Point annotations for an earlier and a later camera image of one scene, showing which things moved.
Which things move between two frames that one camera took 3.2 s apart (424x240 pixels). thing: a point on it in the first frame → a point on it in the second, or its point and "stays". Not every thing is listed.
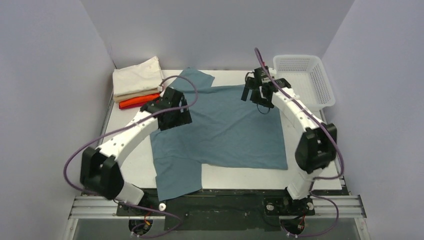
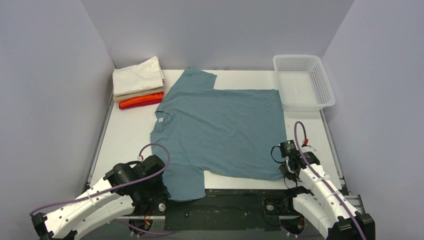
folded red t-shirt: x=135 y=105 stays
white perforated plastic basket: x=307 y=77 stays
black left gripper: x=178 y=118 → x=158 y=191
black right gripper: x=253 y=93 → x=285 y=168
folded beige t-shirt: x=117 y=99 stays
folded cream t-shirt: x=146 y=76 stays
